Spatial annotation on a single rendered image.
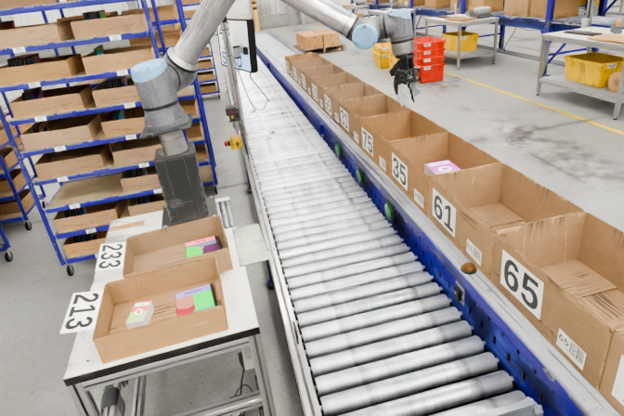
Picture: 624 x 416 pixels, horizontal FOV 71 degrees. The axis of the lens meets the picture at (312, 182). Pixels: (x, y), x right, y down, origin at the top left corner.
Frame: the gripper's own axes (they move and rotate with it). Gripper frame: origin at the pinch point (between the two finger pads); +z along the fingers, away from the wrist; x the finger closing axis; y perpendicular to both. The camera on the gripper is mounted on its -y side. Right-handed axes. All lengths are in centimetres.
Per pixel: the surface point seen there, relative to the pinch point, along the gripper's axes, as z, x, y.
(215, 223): 32, -90, -16
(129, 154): 20, -126, -140
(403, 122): 20.9, 17.9, -37.4
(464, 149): 23.2, 15.2, 15.5
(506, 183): 28, 11, 44
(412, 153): 24.0, -0.2, -0.6
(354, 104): 14, 9, -78
